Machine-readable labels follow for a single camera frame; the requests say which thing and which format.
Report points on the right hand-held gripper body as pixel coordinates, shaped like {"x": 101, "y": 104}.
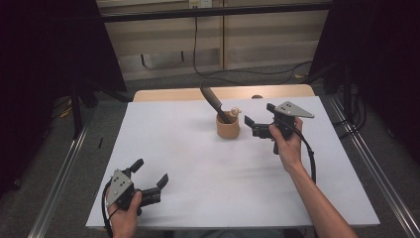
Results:
{"x": 285, "y": 114}

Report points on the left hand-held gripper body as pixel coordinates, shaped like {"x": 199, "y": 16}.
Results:
{"x": 120, "y": 188}

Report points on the tan bear holder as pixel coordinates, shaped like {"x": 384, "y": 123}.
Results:
{"x": 228, "y": 129}

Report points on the dark kitchen knife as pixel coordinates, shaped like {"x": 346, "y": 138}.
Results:
{"x": 213, "y": 99}

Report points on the person's left hand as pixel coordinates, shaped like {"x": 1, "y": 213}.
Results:
{"x": 125, "y": 221}

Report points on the person's right hand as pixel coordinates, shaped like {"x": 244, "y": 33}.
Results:
{"x": 290, "y": 152}

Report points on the small brown round knob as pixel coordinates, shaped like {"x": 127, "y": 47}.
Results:
{"x": 257, "y": 96}

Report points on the white table cover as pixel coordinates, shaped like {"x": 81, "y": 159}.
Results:
{"x": 204, "y": 172}

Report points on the black stand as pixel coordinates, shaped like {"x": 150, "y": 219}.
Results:
{"x": 76, "y": 109}
{"x": 346, "y": 86}

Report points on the beige desk cabinet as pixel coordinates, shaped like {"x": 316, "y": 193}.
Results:
{"x": 264, "y": 39}

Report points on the wooden table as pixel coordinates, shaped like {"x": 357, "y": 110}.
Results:
{"x": 185, "y": 94}

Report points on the black curtain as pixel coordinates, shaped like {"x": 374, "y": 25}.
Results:
{"x": 379, "y": 49}
{"x": 43, "y": 66}

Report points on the metal floor rail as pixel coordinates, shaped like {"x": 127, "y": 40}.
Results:
{"x": 61, "y": 178}
{"x": 379, "y": 178}

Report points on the white wall outlet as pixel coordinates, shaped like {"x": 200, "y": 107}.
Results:
{"x": 200, "y": 3}

